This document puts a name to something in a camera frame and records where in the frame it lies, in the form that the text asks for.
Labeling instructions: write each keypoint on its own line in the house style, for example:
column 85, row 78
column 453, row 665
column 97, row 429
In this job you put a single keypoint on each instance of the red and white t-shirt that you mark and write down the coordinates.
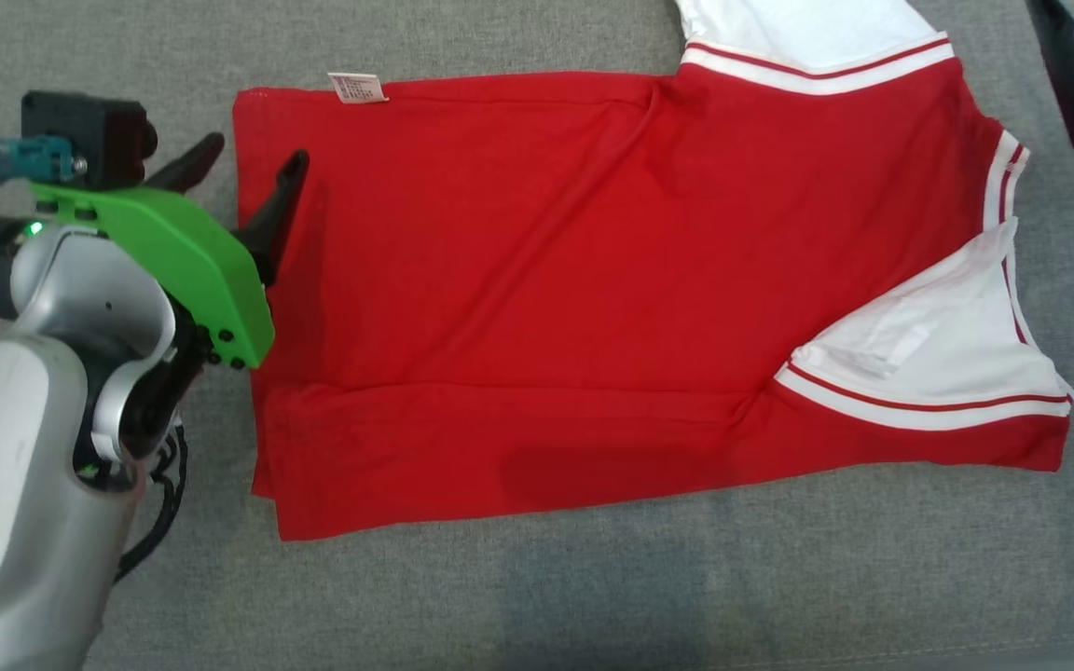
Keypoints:
column 546, row 280

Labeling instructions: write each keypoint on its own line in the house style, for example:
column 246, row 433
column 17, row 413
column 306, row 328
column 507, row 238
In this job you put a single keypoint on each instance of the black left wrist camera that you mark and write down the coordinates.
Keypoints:
column 80, row 135

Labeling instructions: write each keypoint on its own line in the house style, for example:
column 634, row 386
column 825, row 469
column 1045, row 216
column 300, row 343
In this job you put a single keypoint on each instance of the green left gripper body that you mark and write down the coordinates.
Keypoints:
column 201, row 270

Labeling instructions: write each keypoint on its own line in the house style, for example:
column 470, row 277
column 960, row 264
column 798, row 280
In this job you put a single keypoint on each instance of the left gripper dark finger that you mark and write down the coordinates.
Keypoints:
column 271, row 224
column 187, row 166

